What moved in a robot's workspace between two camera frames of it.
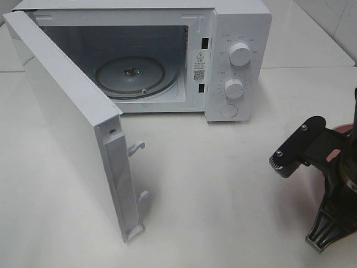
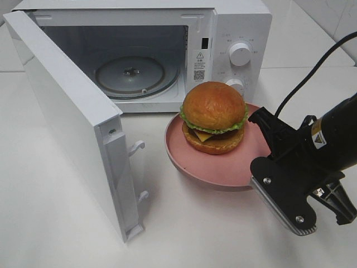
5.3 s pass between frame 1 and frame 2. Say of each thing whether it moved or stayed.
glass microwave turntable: stayed
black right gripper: moved
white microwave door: stayed
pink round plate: moved
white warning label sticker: stayed
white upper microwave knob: stayed
